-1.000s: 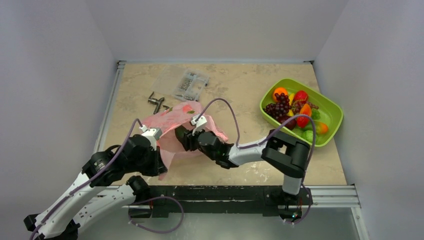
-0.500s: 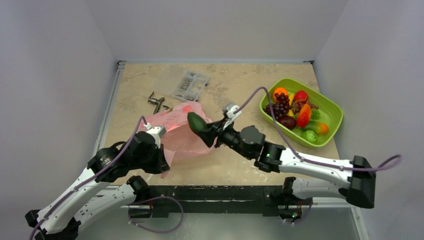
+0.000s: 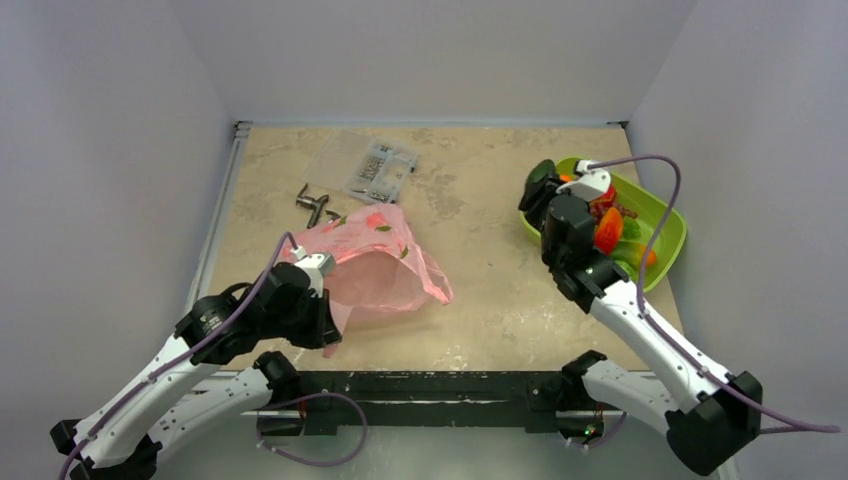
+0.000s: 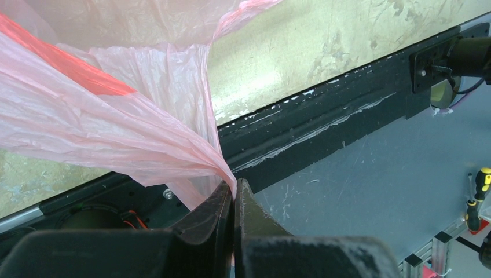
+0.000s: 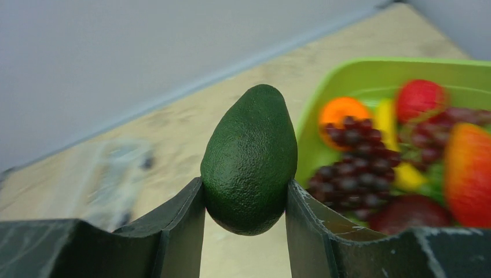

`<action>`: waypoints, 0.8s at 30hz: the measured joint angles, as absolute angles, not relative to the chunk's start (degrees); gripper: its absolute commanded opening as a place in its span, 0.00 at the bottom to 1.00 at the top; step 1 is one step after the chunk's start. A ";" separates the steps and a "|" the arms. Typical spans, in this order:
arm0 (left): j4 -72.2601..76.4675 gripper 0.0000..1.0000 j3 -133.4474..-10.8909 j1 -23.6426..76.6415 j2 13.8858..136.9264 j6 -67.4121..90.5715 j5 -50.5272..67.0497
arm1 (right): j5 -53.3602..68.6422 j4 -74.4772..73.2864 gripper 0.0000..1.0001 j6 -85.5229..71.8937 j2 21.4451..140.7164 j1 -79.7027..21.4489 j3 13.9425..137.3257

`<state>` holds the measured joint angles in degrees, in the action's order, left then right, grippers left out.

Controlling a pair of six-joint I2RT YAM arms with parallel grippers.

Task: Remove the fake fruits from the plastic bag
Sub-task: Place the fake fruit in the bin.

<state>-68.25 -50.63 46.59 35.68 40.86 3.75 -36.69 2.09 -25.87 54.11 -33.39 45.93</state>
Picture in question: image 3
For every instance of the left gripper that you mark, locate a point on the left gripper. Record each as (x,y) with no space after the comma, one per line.
(325,329)

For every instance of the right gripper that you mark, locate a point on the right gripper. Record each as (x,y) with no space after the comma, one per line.
(536,192)

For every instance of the fake green avocado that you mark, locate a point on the fake green avocado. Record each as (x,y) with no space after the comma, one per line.
(543,175)

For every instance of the pink plastic bag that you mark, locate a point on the pink plastic bag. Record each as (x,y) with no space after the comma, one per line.
(381,270)

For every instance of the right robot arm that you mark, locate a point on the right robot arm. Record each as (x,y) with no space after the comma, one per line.
(705,412)

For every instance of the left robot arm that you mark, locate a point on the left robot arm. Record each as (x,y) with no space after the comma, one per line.
(148,420)

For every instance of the fake red strawberry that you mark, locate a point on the fake red strawberry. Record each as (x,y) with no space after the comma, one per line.
(609,197)

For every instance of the fake green grapes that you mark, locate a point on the fake green grapes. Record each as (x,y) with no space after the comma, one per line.
(631,230)

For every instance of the fake mango green orange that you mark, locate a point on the fake mango green orange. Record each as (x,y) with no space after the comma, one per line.
(634,254)

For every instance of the fake green lime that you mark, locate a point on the fake green lime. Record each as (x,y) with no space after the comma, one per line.
(629,270)

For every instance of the green plastic tray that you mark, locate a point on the green plastic tray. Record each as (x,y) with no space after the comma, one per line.
(636,202)

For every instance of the black metal clamp tool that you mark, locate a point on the black metal clamp tool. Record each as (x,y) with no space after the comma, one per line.
(315,204)

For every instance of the clear screw organizer box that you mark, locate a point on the clear screw organizer box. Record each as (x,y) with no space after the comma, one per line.
(382,172)

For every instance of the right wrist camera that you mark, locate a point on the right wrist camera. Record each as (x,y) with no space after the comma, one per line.
(590,182)

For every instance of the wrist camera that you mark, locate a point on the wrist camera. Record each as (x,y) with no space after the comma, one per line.
(590,182)
(317,266)

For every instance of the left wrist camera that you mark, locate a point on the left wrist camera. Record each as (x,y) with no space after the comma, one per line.
(317,266)

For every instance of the aluminium frame rail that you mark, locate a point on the aluminium frame rail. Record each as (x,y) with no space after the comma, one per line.
(206,262)

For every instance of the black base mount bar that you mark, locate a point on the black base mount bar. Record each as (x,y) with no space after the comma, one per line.
(534,401)

